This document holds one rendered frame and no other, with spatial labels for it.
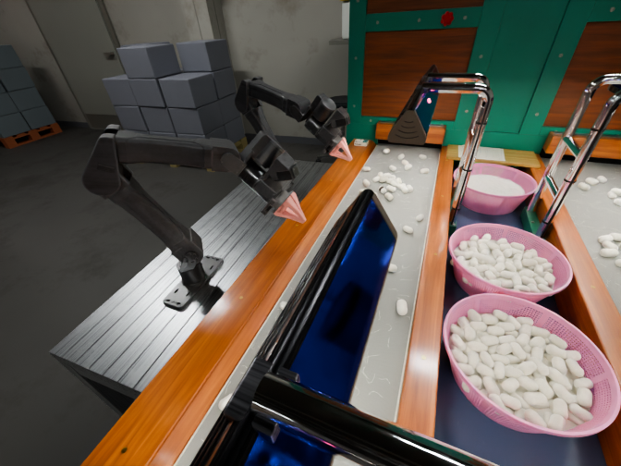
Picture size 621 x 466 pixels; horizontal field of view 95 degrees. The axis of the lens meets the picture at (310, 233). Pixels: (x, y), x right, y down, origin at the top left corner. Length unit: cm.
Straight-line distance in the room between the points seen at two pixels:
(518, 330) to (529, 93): 99
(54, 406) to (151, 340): 101
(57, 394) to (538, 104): 235
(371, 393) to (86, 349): 67
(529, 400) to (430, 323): 19
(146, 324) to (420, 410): 66
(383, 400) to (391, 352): 9
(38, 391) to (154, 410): 132
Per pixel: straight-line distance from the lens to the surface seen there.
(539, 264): 95
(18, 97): 617
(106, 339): 90
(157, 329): 85
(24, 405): 190
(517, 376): 68
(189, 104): 315
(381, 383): 59
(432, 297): 70
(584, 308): 84
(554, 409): 68
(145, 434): 61
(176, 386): 62
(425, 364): 60
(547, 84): 148
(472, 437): 67
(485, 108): 89
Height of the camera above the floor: 127
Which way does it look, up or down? 37 degrees down
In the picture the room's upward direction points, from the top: 4 degrees counter-clockwise
